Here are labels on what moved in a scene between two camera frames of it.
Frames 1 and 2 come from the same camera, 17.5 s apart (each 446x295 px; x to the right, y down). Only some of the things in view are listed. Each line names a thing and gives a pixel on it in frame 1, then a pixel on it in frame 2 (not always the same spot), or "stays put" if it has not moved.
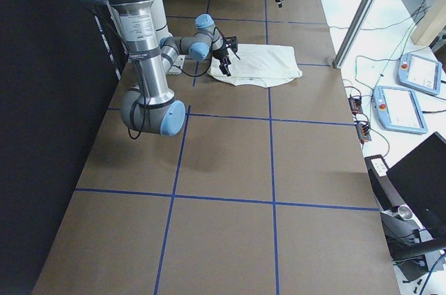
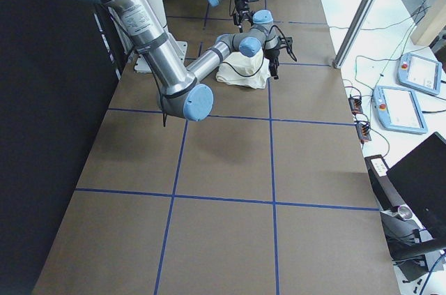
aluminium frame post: x=364 y=12 stays put
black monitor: x=419 y=178 stays put
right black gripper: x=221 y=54 -> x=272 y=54
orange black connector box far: x=355 y=104 stays put
